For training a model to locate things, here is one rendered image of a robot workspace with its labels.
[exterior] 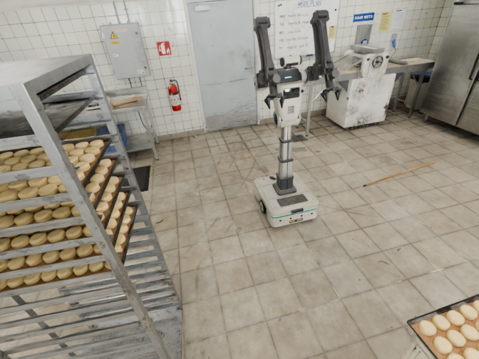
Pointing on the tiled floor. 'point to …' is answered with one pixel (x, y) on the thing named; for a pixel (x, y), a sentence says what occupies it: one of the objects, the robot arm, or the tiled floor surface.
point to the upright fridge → (457, 71)
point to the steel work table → (145, 141)
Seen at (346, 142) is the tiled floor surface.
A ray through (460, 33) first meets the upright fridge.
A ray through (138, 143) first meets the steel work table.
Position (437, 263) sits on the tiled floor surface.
